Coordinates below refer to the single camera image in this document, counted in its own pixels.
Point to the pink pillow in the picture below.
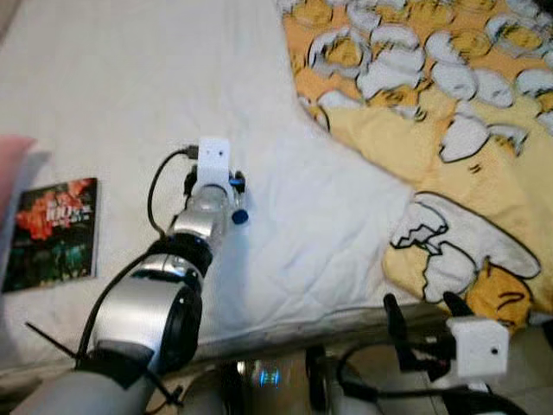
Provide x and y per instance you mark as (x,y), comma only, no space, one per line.
(13,173)

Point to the yellow egg print blanket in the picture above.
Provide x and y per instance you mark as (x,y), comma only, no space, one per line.
(449,138)

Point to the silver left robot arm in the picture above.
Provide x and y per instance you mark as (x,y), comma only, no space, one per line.
(147,320)

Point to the dark book red cover art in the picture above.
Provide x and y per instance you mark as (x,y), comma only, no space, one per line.
(52,233)

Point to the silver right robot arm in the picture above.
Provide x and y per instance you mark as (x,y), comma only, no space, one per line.
(484,398)

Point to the bed mattress with white sheet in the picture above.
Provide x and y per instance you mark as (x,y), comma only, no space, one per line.
(155,78)

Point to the black robot foot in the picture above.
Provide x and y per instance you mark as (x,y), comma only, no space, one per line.
(212,393)
(341,389)

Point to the black left robot foot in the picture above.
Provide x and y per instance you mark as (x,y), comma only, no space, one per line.
(212,393)

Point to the black right robot foot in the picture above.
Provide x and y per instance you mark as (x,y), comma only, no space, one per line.
(341,389)

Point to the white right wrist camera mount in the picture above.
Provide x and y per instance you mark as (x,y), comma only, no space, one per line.
(479,346)

